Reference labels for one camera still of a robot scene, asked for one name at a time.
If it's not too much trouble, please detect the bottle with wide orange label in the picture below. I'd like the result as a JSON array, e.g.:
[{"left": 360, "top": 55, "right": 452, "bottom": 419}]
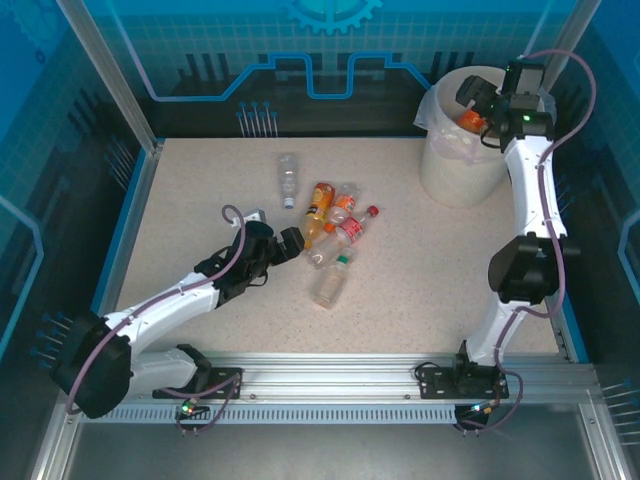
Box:
[{"left": 456, "top": 107, "right": 490, "bottom": 133}]

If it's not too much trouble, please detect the clear crushed bottle white cap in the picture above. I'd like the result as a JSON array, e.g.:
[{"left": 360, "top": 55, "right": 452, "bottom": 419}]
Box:
[{"left": 276, "top": 151, "right": 302, "bottom": 211}]

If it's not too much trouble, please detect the white ribbed waste bin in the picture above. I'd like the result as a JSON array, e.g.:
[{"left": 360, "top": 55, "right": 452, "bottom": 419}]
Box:
[{"left": 418, "top": 64, "right": 549, "bottom": 209}]

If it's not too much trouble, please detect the orange juice bottle black label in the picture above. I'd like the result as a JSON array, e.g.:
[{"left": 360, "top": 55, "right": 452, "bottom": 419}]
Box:
[{"left": 302, "top": 181, "right": 337, "bottom": 251}]

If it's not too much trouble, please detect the clear bottle green cap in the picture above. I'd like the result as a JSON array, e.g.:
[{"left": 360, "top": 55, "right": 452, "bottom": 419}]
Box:
[{"left": 312, "top": 247, "right": 358, "bottom": 309}]

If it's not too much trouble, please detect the base connector with LEDs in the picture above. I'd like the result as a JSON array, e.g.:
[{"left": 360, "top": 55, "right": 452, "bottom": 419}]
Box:
[
  {"left": 457, "top": 399, "right": 501, "bottom": 436},
  {"left": 173, "top": 397, "right": 211, "bottom": 437}
]

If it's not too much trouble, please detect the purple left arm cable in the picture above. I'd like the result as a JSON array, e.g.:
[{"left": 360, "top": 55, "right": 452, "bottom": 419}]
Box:
[{"left": 64, "top": 203, "right": 249, "bottom": 437}]

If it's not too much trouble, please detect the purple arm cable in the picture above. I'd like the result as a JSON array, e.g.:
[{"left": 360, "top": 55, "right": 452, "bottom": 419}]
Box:
[
  {"left": 459, "top": 48, "right": 598, "bottom": 436},
  {"left": 64, "top": 203, "right": 249, "bottom": 437}
]

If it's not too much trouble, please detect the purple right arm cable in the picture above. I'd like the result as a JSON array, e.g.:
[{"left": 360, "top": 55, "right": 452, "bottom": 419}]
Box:
[{"left": 459, "top": 48, "right": 598, "bottom": 436}]

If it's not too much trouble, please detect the aluminium frame post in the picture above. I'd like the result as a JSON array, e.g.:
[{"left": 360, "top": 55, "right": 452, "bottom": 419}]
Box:
[
  {"left": 53, "top": 0, "right": 164, "bottom": 154},
  {"left": 514, "top": 0, "right": 609, "bottom": 89}
]

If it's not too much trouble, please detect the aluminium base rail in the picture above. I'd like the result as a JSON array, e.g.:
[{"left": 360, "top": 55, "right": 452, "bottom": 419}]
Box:
[{"left": 64, "top": 351, "right": 609, "bottom": 401}]

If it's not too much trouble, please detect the slotted grey cable duct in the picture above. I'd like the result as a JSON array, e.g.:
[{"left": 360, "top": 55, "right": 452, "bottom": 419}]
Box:
[{"left": 78, "top": 403, "right": 464, "bottom": 426}]

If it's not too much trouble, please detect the aluminium frame beam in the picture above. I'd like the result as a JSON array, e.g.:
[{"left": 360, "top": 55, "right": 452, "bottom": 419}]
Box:
[
  {"left": 27, "top": 394, "right": 84, "bottom": 480},
  {"left": 577, "top": 399, "right": 634, "bottom": 480}
]

